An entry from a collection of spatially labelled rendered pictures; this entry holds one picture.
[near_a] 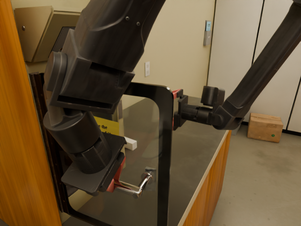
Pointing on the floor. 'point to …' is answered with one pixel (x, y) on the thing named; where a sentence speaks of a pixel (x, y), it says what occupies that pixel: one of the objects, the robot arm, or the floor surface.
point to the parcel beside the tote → (264, 127)
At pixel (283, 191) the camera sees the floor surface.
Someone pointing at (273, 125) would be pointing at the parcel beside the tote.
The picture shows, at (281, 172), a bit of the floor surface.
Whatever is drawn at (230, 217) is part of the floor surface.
